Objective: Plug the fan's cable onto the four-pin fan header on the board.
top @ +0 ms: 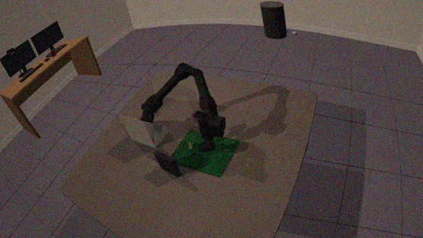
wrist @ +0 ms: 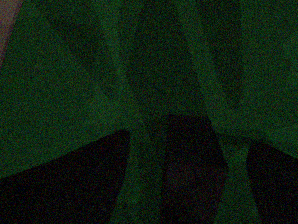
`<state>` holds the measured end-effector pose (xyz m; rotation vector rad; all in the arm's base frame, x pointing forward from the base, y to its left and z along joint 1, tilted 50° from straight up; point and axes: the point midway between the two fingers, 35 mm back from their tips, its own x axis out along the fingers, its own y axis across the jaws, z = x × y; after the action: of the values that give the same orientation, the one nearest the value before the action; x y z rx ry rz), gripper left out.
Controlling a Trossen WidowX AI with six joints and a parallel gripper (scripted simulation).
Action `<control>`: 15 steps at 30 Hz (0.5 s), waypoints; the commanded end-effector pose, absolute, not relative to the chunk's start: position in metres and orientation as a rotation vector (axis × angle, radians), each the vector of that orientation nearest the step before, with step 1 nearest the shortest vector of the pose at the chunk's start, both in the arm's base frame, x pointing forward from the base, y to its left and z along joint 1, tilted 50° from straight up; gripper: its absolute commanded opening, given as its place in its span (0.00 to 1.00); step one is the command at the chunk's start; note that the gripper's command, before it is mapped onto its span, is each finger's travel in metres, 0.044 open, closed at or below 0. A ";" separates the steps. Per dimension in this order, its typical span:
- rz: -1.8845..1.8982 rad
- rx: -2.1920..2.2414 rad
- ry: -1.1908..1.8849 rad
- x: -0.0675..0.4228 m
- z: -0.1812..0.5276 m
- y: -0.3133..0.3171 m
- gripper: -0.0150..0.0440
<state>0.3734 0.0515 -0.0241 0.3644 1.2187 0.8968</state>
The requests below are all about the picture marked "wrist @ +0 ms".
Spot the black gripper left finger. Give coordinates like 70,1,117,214
0,129,130,224

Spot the black plug with cable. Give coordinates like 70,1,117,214
158,113,229,224

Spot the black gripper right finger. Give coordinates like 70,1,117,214
246,140,298,224

